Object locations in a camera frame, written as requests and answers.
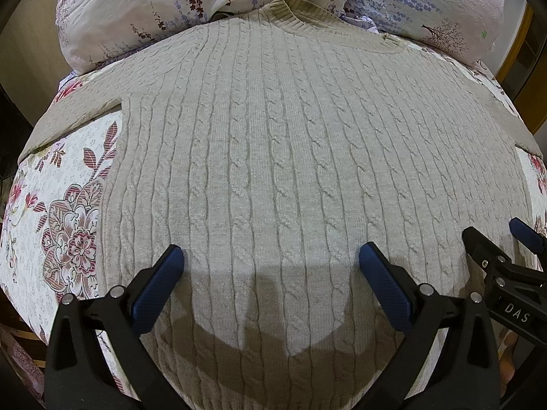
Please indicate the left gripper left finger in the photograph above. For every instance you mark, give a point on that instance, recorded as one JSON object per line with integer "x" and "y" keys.
{"x": 76, "y": 372}

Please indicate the floral quilted bedspread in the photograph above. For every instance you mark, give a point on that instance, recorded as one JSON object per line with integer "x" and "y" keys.
{"x": 55, "y": 230}

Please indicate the wooden framed glass door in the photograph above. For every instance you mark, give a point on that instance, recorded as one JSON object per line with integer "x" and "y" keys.
{"x": 523, "y": 73}

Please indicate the lavender print right pillow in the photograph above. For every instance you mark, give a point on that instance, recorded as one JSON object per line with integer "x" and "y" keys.
{"x": 464, "y": 29}

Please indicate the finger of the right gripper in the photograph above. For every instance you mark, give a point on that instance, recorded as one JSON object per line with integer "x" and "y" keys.
{"x": 531, "y": 239}
{"x": 483, "y": 247}

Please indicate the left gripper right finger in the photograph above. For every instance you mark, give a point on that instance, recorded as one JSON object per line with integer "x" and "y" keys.
{"x": 447, "y": 358}

